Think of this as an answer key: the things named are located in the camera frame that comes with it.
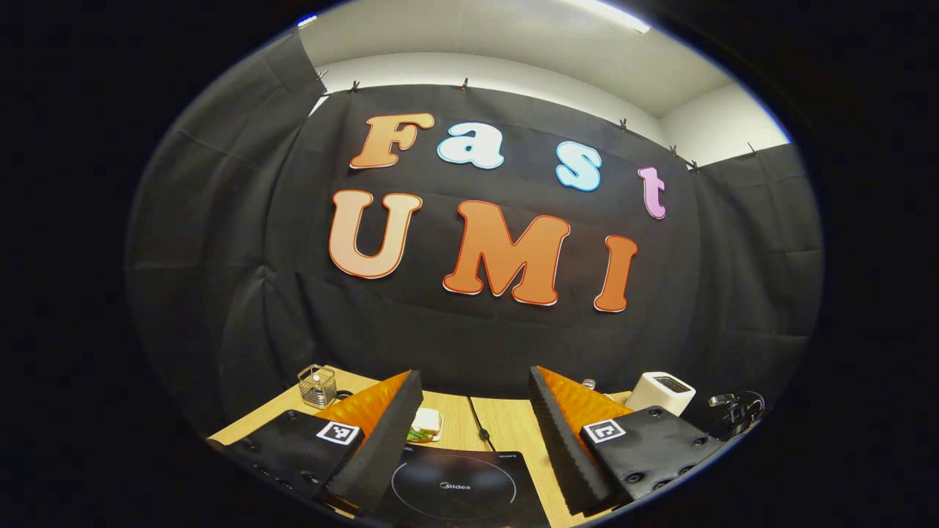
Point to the large ceiling light panel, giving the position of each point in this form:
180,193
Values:
620,15

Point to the white toaster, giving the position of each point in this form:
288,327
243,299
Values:
656,396

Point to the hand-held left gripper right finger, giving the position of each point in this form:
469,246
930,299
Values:
561,440

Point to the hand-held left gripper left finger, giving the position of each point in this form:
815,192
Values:
396,429

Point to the small ceiling light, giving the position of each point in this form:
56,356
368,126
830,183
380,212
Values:
307,21

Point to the black induction cooktop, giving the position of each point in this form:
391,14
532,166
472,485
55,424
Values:
455,484

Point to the row of backdrop clips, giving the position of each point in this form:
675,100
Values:
463,83

